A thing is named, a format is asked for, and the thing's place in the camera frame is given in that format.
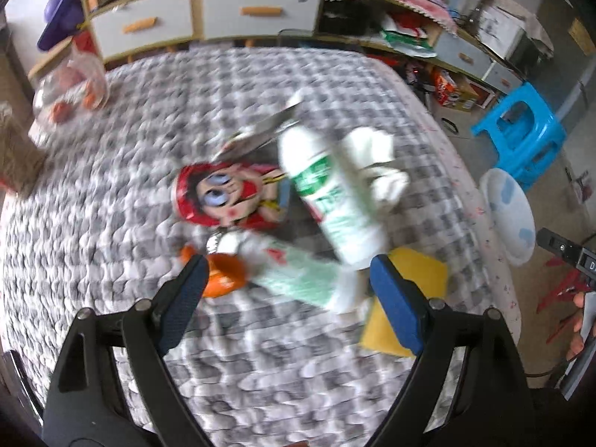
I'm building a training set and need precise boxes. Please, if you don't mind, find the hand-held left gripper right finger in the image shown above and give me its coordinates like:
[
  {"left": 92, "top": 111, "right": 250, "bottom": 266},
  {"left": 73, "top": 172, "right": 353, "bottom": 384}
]
[{"left": 368, "top": 254, "right": 537, "bottom": 447}]

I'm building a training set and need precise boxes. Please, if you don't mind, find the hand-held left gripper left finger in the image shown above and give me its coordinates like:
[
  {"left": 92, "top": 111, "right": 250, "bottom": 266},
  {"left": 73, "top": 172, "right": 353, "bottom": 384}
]
[{"left": 42, "top": 255, "right": 215, "bottom": 447}]

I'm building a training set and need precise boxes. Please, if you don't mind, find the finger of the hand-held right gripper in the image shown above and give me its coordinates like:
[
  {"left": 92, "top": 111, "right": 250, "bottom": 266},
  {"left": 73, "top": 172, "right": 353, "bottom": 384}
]
[{"left": 535, "top": 227, "right": 581, "bottom": 262}]

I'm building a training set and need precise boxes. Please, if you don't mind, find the yellow square pad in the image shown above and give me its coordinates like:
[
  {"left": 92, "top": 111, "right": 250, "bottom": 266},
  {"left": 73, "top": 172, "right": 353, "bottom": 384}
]
[{"left": 360, "top": 247, "right": 450, "bottom": 359}]

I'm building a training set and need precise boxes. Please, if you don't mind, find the orange wrapper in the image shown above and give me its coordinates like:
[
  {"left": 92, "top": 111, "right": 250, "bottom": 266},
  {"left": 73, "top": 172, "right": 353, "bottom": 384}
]
[{"left": 179, "top": 243, "right": 247, "bottom": 299}]

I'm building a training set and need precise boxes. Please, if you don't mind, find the white waste bin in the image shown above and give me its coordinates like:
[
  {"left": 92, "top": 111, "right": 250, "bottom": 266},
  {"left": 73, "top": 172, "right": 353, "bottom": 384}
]
[{"left": 479, "top": 168, "right": 536, "bottom": 267}]

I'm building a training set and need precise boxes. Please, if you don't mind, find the light green tube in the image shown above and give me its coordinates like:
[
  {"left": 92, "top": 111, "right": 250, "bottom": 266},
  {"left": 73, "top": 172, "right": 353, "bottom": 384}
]
[{"left": 218, "top": 232, "right": 370, "bottom": 314}]

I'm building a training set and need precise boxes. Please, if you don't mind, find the white bottle green label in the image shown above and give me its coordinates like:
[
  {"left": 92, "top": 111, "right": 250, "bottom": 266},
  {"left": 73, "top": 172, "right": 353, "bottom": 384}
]
[{"left": 278, "top": 123, "right": 390, "bottom": 271}]

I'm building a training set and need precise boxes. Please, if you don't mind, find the white tissue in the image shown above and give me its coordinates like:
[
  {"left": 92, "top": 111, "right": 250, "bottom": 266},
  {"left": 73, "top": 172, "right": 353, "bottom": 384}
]
[{"left": 337, "top": 128, "right": 411, "bottom": 206}]

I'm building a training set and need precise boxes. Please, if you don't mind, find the silver foil packet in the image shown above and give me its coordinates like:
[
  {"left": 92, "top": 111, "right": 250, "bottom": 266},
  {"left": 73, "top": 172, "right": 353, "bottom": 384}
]
[{"left": 214, "top": 88, "right": 307, "bottom": 160}]

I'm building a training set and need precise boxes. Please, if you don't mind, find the person's right hand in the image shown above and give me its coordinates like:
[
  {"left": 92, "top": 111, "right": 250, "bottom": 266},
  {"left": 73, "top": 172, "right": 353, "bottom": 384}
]
[{"left": 565, "top": 291, "right": 596, "bottom": 364}]

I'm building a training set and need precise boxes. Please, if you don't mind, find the grey checked quilt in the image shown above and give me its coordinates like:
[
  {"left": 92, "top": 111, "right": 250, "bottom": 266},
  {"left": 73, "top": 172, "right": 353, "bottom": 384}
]
[{"left": 0, "top": 47, "right": 494, "bottom": 447}]

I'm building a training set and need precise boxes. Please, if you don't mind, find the blue plastic stool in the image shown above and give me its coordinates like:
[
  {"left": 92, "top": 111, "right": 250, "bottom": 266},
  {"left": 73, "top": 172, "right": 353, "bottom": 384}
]
[{"left": 471, "top": 82, "right": 568, "bottom": 193}]

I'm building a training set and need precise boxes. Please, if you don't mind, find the grey refrigerator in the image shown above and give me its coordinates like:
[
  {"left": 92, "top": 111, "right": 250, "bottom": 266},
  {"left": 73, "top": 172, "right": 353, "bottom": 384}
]
[{"left": 526, "top": 0, "right": 596, "bottom": 119}]

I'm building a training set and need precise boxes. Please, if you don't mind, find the small white drawer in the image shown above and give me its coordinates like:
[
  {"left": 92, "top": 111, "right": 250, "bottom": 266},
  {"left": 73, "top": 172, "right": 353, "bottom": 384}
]
[{"left": 483, "top": 62, "right": 525, "bottom": 95}]

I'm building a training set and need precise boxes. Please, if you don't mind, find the orange printed carton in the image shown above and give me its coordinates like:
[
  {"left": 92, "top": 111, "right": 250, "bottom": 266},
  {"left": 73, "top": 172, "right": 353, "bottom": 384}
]
[{"left": 432, "top": 67, "right": 495, "bottom": 112}]

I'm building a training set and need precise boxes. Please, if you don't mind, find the yellow paper note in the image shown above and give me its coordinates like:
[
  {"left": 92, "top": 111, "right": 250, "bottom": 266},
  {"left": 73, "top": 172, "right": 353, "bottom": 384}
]
[{"left": 567, "top": 18, "right": 596, "bottom": 55}]

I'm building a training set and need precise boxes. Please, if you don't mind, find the white crumpled cover cloth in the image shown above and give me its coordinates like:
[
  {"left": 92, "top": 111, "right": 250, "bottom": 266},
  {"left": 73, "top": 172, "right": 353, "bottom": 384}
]
[{"left": 484, "top": 4, "right": 556, "bottom": 53}]

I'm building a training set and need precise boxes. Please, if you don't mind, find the microwave oven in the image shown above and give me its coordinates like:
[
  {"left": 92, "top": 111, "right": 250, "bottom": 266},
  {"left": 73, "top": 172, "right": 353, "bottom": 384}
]
[{"left": 477, "top": 7, "right": 542, "bottom": 66}]

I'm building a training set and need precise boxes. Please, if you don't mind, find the clear jar red label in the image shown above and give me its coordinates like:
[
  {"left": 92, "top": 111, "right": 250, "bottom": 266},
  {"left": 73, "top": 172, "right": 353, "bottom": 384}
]
[{"left": 0, "top": 101, "right": 45, "bottom": 195}]

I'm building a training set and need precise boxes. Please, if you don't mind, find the low wooden cabinet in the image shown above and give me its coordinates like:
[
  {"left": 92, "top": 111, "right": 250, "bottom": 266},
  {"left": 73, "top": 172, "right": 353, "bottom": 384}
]
[{"left": 321, "top": 0, "right": 528, "bottom": 98}]

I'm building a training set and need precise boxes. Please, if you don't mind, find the glass jar wooden lid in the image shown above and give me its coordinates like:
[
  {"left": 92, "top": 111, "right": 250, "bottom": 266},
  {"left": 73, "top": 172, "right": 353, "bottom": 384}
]
[{"left": 32, "top": 47, "right": 111, "bottom": 141}]

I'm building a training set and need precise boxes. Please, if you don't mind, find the dried twigs bundle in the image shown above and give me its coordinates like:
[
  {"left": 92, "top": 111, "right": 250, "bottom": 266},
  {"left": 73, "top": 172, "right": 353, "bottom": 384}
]
[{"left": 469, "top": 0, "right": 504, "bottom": 34}]

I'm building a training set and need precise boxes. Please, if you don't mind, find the green and white bag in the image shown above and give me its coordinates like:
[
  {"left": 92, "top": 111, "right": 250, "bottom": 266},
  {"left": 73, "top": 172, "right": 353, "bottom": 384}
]
[{"left": 379, "top": 27, "right": 439, "bottom": 60}]

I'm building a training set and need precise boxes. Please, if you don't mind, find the red bag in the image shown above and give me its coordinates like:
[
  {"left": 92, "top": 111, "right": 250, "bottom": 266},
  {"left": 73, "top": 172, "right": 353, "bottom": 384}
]
[{"left": 71, "top": 30, "right": 102, "bottom": 57}]

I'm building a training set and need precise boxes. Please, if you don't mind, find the wooden shelf cabinet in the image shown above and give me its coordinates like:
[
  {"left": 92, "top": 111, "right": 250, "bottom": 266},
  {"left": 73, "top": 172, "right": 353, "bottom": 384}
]
[{"left": 76, "top": 0, "right": 327, "bottom": 65}]

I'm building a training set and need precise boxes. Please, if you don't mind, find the purple hat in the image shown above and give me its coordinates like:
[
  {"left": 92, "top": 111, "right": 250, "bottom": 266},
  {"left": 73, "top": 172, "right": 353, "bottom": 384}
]
[{"left": 36, "top": 0, "right": 87, "bottom": 53}]

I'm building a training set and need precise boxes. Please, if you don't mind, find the white drawer orange handle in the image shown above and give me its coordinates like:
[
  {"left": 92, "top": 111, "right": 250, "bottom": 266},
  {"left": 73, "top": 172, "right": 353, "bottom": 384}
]
[
  {"left": 199, "top": 0, "right": 323, "bottom": 41},
  {"left": 434, "top": 32, "right": 494, "bottom": 78},
  {"left": 90, "top": 1, "right": 194, "bottom": 62}
]

